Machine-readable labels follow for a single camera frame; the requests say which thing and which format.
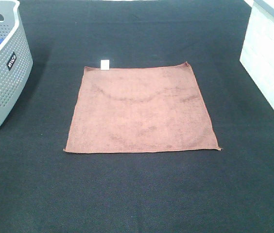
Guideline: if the brown microfibre towel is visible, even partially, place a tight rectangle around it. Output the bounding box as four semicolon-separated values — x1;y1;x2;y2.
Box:
64;63;220;153

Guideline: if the white storage bin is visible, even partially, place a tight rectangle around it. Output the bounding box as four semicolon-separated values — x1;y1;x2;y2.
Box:
240;0;274;110

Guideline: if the white towel care label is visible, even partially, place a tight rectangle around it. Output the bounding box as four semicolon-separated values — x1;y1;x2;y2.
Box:
101;60;110;70

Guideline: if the grey perforated laundry basket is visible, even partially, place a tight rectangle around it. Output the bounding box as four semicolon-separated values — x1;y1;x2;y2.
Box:
0;0;33;126

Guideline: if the black table cover cloth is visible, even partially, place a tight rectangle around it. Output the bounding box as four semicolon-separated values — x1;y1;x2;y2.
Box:
0;0;274;233

